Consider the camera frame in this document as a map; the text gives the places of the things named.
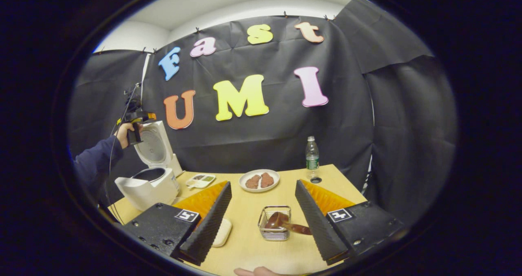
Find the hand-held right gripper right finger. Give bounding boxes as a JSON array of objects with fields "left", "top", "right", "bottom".
[{"left": 294, "top": 179, "right": 405, "bottom": 265}]

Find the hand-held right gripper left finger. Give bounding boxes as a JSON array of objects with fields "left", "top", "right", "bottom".
[{"left": 120, "top": 181, "right": 232, "bottom": 266}]

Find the brown wooden spoon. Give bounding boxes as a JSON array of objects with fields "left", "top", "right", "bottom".
[{"left": 265, "top": 212, "right": 312, "bottom": 236}]

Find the wire chopstick holder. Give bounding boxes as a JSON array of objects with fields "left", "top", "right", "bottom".
[{"left": 258, "top": 205, "right": 292, "bottom": 241}]

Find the white rice cooker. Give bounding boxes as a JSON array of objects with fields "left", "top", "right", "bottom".
[{"left": 115, "top": 120, "right": 184, "bottom": 211}]

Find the black inner pot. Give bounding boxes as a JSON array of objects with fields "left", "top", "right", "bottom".
[{"left": 131, "top": 168, "right": 166, "bottom": 183}]

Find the white divided dish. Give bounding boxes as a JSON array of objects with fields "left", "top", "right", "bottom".
[{"left": 186, "top": 174, "right": 216, "bottom": 189}]

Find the white round plate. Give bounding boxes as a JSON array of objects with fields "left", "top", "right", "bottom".
[{"left": 239, "top": 169, "right": 280, "bottom": 192}]

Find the clear plastic water bottle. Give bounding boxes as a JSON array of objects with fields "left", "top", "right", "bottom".
[{"left": 306, "top": 136, "right": 320, "bottom": 170}]

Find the black backdrop cloth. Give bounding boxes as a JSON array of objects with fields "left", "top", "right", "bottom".
[{"left": 67, "top": 0, "right": 457, "bottom": 227}]

